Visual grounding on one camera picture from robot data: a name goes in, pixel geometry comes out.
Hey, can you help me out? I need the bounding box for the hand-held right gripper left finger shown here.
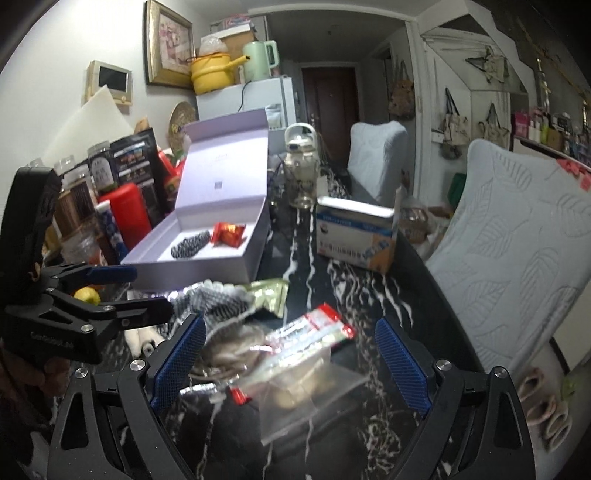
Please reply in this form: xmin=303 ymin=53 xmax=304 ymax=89
xmin=48 ymin=315 xmax=208 ymax=480

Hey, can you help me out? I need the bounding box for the wall intercom panel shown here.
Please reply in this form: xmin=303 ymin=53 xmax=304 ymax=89
xmin=85 ymin=60 xmax=134 ymax=112

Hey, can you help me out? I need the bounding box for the white covered chair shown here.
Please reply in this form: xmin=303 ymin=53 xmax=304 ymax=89
xmin=346 ymin=121 xmax=409 ymax=206
xmin=425 ymin=138 xmax=591 ymax=370

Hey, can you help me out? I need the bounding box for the green snack packet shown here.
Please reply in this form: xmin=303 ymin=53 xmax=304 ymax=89
xmin=245 ymin=278 xmax=291 ymax=319

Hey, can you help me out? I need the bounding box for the white foam board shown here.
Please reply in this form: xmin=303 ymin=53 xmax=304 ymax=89
xmin=44 ymin=85 xmax=137 ymax=171

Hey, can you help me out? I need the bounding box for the green bag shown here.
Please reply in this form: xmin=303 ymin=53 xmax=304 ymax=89
xmin=447 ymin=173 xmax=467 ymax=206

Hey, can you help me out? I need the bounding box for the black white patterned packet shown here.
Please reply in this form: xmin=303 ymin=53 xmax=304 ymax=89
xmin=168 ymin=279 xmax=254 ymax=333

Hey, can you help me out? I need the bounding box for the green electric kettle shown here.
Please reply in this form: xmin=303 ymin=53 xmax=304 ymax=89
xmin=242 ymin=40 xmax=280 ymax=84

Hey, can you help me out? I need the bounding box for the beige tote bag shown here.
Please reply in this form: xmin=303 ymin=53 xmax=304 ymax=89
xmin=478 ymin=104 xmax=511 ymax=148
xmin=442 ymin=88 xmax=472 ymax=146

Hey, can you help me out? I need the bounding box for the person's left hand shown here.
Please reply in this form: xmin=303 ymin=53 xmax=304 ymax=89
xmin=0 ymin=344 xmax=70 ymax=416

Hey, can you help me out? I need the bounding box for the row of bottles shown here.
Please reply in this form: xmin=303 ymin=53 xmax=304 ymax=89
xmin=512 ymin=99 xmax=591 ymax=167

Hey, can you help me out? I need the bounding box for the red canister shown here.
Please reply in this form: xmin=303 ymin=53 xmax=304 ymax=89
xmin=98 ymin=182 xmax=153 ymax=252

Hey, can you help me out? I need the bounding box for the red bag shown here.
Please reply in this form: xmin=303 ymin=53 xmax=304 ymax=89
xmin=157 ymin=148 xmax=185 ymax=208

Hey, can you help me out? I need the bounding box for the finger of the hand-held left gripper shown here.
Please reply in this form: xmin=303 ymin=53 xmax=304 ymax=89
xmin=41 ymin=262 xmax=138 ymax=291
xmin=46 ymin=288 xmax=176 ymax=340

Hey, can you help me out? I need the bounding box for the red white snack packet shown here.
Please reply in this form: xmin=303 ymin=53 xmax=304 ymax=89
xmin=265 ymin=302 xmax=357 ymax=356

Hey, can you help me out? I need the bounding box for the black white packet in box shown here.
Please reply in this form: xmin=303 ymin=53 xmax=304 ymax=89
xmin=171 ymin=232 xmax=211 ymax=259

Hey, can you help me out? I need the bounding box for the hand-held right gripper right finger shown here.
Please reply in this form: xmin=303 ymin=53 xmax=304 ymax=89
xmin=374 ymin=318 xmax=536 ymax=480

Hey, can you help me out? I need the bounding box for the red candy packet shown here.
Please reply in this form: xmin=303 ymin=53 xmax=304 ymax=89
xmin=210 ymin=222 xmax=247 ymax=248

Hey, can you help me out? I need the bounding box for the brown cardboard box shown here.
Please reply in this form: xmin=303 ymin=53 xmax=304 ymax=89
xmin=201 ymin=25 xmax=257 ymax=61

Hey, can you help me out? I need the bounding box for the black power cable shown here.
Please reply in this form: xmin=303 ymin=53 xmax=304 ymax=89
xmin=238 ymin=80 xmax=259 ymax=114

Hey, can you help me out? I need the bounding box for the gold framed picture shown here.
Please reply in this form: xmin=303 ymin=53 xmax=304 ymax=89
xmin=144 ymin=0 xmax=195 ymax=88

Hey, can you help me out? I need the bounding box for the brown jar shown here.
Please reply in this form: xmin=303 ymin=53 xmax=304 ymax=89
xmin=55 ymin=166 xmax=100 ymax=236

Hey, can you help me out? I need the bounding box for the pink fluffy slipper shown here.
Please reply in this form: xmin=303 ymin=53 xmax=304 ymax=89
xmin=516 ymin=367 xmax=557 ymax=428
xmin=542 ymin=397 xmax=573 ymax=452

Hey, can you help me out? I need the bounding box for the brown door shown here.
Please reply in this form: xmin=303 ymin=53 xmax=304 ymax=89
xmin=301 ymin=65 xmax=360 ymax=162

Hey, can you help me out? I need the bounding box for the flat printed box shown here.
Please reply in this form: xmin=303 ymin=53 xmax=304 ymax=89
xmin=222 ymin=14 xmax=269 ymax=33

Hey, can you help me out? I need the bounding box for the white lidded jar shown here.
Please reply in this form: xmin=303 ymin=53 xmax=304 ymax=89
xmin=87 ymin=143 xmax=118 ymax=192

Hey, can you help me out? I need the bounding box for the clear zip bag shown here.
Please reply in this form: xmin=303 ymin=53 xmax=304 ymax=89
xmin=231 ymin=344 xmax=370 ymax=446

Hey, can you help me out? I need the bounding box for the woven fan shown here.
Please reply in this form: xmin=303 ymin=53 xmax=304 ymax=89
xmin=168 ymin=102 xmax=197 ymax=148

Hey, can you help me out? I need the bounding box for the lilac gift box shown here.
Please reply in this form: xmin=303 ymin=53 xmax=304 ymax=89
xmin=121 ymin=108 xmax=271 ymax=292

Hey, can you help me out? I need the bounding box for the black snack bag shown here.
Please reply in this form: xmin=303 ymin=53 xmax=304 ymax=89
xmin=110 ymin=128 xmax=167 ymax=222

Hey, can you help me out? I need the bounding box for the clear plastic bag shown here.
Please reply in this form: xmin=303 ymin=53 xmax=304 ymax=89
xmin=199 ymin=36 xmax=229 ymax=58

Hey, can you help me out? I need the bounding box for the brown paper bag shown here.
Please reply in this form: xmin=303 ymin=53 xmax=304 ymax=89
xmin=399 ymin=198 xmax=444 ymax=243

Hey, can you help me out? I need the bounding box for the blue white tube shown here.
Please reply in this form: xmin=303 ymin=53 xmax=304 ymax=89
xmin=95 ymin=200 xmax=130 ymax=261

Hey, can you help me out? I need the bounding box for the grey furry scrunchie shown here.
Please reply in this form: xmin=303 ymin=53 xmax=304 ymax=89
xmin=198 ymin=323 xmax=273 ymax=384

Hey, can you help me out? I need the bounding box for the white fridge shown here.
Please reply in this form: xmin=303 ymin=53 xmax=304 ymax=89
xmin=195 ymin=76 xmax=298 ymax=158

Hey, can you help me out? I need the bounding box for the brown hanging bag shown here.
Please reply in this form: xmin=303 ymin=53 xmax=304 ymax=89
xmin=388 ymin=62 xmax=416 ymax=121

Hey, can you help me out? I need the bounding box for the blue white mask box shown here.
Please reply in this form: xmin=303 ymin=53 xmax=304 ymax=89
xmin=316 ymin=187 xmax=402 ymax=273

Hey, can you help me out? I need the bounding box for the yellow enamel pot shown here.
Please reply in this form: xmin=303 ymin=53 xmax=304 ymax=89
xmin=189 ymin=52 xmax=250 ymax=95

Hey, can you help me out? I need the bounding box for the glass teapot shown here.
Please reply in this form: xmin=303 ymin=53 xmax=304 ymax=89
xmin=283 ymin=124 xmax=319 ymax=208

